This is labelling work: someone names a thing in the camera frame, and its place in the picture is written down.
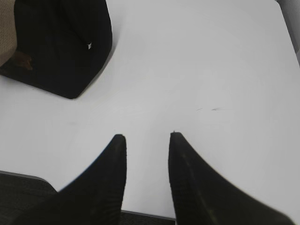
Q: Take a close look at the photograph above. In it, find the tan front bag handle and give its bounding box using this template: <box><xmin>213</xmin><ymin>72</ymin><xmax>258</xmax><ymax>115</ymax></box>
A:
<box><xmin>0</xmin><ymin>0</ymin><xmax>17</xmax><ymax>66</ymax></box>

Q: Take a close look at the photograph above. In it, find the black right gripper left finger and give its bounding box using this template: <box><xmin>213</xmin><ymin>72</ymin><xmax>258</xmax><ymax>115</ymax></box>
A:
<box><xmin>14</xmin><ymin>134</ymin><xmax>127</xmax><ymax>225</ymax></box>

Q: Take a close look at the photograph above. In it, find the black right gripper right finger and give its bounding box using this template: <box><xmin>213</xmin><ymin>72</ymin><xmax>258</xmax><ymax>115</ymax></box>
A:
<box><xmin>168</xmin><ymin>132</ymin><xmax>294</xmax><ymax>225</ymax></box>

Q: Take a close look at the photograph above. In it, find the black tote bag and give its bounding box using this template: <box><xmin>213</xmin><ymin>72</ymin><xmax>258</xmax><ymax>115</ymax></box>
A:
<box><xmin>0</xmin><ymin>0</ymin><xmax>113</xmax><ymax>99</ymax></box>

